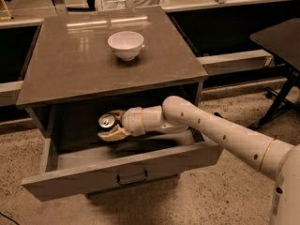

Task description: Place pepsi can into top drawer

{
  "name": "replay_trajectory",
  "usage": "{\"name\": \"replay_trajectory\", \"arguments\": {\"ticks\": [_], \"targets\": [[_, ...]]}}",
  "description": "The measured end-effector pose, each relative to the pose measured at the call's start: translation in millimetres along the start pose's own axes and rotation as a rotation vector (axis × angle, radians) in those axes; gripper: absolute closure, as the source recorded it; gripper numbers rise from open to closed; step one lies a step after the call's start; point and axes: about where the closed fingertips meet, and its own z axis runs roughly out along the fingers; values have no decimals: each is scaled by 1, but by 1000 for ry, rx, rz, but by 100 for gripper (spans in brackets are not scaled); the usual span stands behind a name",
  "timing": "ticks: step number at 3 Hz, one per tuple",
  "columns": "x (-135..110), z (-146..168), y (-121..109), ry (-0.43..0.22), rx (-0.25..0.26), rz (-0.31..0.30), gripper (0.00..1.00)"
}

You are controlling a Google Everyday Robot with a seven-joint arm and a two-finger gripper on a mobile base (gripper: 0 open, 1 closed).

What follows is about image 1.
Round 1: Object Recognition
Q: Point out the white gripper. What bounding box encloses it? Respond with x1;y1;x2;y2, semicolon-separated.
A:
97;107;144;142

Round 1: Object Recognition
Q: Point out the blue pepsi can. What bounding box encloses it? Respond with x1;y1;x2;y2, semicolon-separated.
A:
98;113;116;131

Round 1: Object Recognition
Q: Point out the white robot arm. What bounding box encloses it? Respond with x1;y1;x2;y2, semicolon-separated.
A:
98;96;300;225

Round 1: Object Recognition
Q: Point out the open grey top drawer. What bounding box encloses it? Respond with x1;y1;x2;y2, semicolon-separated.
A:
22;111;227;203

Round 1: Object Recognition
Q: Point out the grey cabinet with countertop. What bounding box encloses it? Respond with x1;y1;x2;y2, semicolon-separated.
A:
16;7;207;130

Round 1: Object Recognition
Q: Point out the white ceramic bowl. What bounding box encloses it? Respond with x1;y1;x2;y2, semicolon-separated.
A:
108;31;144;61

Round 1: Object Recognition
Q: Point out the clear plastic bin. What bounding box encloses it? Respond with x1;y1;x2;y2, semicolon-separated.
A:
95;0;168;11

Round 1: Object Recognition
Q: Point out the yellow object at left edge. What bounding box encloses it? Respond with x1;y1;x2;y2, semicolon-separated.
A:
0;0;12;21

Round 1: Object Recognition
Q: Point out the black table with wheeled base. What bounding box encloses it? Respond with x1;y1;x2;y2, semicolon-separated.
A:
248;18;300;128

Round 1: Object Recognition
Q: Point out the black drawer handle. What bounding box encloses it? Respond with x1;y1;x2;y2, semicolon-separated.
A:
116;170;148;186

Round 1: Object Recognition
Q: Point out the black cable on floor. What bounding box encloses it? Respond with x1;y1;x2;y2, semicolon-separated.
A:
0;211;21;225

